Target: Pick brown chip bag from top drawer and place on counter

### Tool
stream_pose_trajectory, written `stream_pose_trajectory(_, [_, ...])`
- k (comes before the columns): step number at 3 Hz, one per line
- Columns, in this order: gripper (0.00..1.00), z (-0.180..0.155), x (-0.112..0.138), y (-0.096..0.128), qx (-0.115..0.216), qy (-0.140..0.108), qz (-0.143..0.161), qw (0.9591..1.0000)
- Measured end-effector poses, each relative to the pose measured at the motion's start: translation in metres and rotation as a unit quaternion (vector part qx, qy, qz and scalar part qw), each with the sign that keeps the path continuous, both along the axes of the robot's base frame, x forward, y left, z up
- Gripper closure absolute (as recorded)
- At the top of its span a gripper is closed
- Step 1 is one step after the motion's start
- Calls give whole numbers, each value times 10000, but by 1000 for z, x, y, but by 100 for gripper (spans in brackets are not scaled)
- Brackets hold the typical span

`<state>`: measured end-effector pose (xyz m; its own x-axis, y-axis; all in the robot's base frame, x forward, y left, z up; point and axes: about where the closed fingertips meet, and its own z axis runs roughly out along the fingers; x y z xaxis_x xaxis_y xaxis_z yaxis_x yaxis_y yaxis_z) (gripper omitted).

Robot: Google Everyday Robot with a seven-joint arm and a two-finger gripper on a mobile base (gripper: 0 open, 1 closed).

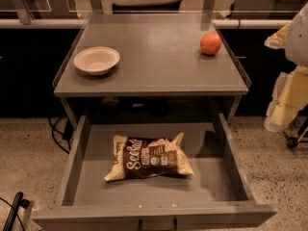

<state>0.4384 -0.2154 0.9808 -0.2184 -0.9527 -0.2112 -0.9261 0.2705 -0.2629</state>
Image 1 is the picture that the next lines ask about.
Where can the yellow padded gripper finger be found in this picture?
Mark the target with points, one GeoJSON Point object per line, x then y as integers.
{"type": "Point", "coordinates": [277, 40]}
{"type": "Point", "coordinates": [289, 97]}

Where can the brown sea salt chip bag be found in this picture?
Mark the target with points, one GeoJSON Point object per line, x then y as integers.
{"type": "Point", "coordinates": [138, 158]}

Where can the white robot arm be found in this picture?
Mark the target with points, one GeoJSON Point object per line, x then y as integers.
{"type": "Point", "coordinates": [296, 44]}

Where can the grey cabinet counter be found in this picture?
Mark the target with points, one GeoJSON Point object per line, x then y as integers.
{"type": "Point", "coordinates": [159, 55]}

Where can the grey open top drawer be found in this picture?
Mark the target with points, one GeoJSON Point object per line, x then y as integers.
{"type": "Point", "coordinates": [216, 196]}

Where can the dark ball under counter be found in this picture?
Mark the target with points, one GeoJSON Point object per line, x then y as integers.
{"type": "Point", "coordinates": [110, 106]}

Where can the orange fruit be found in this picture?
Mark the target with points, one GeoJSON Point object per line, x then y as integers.
{"type": "Point", "coordinates": [210, 44]}

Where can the black chair back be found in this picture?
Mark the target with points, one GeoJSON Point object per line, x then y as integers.
{"type": "Point", "coordinates": [171, 6]}

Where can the white paper bowl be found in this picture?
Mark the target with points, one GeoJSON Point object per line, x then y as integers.
{"type": "Point", "coordinates": [97, 60]}

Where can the black bar object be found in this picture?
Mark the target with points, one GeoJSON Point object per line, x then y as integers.
{"type": "Point", "coordinates": [18, 202]}

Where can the black drawer handle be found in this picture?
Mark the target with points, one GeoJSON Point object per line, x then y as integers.
{"type": "Point", "coordinates": [157, 225]}

